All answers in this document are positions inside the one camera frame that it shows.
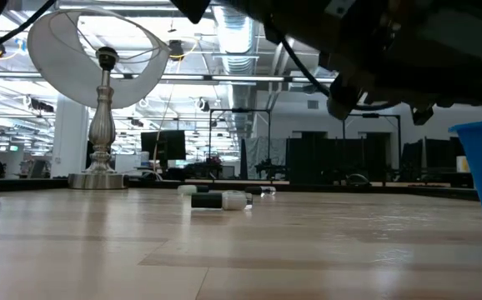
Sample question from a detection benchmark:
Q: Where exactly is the black metal frame rig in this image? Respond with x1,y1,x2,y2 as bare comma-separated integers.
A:
209,108,272,181
342,112,402,184

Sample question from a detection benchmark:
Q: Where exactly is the silver lamp with white shade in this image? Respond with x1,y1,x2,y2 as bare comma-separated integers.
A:
27,7,171,191

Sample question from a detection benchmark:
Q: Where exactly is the long ceiling light strip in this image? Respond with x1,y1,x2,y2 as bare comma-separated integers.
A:
155,73,334,85

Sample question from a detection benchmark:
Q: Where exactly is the black partition screen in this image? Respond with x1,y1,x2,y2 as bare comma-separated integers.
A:
399,137,464,172
286,137,392,185

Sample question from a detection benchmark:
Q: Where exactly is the black left wrist camera cable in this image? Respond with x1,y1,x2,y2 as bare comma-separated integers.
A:
0,0,57,56

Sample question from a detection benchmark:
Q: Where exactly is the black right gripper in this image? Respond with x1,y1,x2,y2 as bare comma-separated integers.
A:
240,0,392,105

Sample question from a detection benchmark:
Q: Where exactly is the silver ventilation duct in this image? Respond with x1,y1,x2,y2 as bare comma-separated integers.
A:
213,6,263,138

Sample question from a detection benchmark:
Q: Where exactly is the grey tarp cover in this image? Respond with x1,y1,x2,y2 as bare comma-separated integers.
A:
240,136,288,180

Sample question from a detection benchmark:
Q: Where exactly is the black computer monitor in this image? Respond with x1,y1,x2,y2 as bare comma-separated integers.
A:
140,130,187,162

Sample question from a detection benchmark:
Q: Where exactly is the white nail polish bottle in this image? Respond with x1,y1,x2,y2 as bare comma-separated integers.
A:
190,191,254,212

